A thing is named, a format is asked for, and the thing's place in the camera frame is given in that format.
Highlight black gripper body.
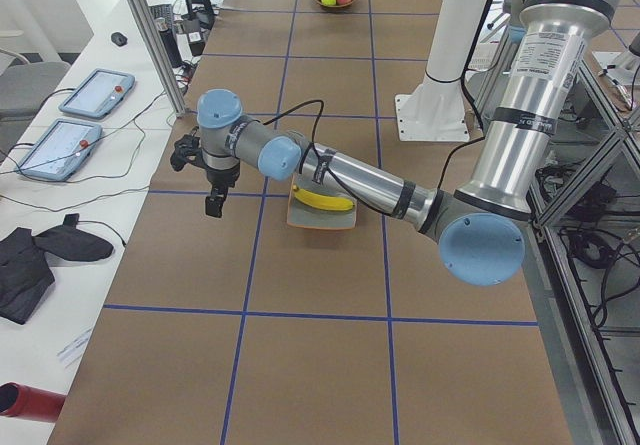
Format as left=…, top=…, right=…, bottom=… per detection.
left=205, top=163, right=240, bottom=196

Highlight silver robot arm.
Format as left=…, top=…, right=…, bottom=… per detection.
left=197, top=0, right=619, bottom=286

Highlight grey square plate orange rim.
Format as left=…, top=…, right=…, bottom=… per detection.
left=286, top=175, right=357, bottom=230

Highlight brown paper table mat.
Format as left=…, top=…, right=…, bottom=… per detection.
left=50, top=0, right=571, bottom=444

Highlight far blue teach pendant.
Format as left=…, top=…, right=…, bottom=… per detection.
left=58, top=68, right=136, bottom=120

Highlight blue teach pendant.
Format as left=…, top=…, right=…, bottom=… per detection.
left=14, top=118, right=102, bottom=182
left=58, top=68, right=136, bottom=120

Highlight black water bottle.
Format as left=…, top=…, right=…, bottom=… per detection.
left=154, top=17, right=183, bottom=68

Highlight near blue teach pendant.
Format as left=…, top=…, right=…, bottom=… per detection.
left=14, top=118, right=102, bottom=182

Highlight black computer mouse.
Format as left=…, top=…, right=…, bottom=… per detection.
left=110, top=32, right=128, bottom=47

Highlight black cloth bundle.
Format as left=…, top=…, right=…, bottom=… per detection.
left=1, top=213, right=114, bottom=325

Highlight red cylinder tube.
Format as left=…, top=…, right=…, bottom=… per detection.
left=1, top=382, right=66, bottom=423

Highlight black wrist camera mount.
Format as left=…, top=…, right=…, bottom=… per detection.
left=170, top=134, right=204, bottom=172

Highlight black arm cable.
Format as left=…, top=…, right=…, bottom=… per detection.
left=264, top=99, right=489, bottom=216

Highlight white camera pole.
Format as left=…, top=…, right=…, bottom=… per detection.
left=395, top=0, right=493, bottom=142

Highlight aluminium frame post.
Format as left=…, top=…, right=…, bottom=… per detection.
left=126, top=0, right=187, bottom=117

